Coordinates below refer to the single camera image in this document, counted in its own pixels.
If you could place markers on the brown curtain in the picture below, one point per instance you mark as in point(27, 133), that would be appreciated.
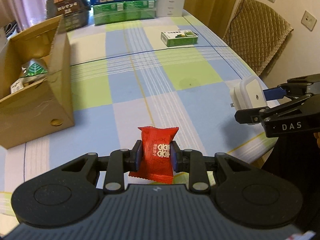
point(215, 14)

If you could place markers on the person's right hand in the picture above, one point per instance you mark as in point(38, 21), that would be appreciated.
point(317, 136)

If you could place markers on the pink curtain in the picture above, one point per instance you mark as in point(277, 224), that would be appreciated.
point(25, 12)

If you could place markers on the red candy packet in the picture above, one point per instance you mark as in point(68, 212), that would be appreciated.
point(156, 164)

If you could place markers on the white medicine box in carton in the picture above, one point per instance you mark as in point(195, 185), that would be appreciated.
point(16, 86)

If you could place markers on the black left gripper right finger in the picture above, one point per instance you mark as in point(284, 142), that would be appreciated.
point(191, 162)

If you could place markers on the green tissue pack carton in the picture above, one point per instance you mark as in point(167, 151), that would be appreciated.
point(124, 11)

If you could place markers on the wall switch plate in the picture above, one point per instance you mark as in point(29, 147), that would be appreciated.
point(308, 20)

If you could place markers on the black food container pack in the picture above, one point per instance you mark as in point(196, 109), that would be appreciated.
point(75, 12)

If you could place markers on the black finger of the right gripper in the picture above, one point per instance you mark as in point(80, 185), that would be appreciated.
point(250, 116)

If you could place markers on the green white medicine box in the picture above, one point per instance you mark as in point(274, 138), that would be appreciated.
point(179, 38)

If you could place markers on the brown cardboard box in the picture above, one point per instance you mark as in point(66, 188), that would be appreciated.
point(44, 106)

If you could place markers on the white power adapter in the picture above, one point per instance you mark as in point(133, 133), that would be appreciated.
point(247, 94)

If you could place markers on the checkered tablecloth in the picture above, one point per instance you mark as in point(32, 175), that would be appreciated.
point(124, 77)

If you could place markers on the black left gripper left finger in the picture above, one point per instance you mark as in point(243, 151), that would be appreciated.
point(120, 162)

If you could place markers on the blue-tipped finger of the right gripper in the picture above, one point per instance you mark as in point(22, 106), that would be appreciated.
point(274, 93)

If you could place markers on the quilted tan chair cushion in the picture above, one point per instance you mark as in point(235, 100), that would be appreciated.
point(258, 34)

